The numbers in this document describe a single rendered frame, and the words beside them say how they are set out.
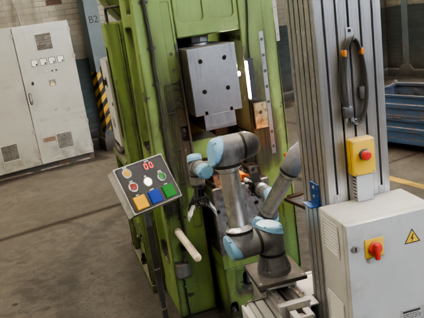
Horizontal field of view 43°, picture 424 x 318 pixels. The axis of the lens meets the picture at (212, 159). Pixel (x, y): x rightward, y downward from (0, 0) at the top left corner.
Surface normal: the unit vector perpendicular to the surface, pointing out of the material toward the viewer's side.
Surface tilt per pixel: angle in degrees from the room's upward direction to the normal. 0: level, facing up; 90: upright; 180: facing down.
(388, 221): 90
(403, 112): 89
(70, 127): 90
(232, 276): 90
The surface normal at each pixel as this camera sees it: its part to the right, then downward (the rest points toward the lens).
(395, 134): -0.81, 0.26
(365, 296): 0.25, 0.24
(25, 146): 0.51, 0.17
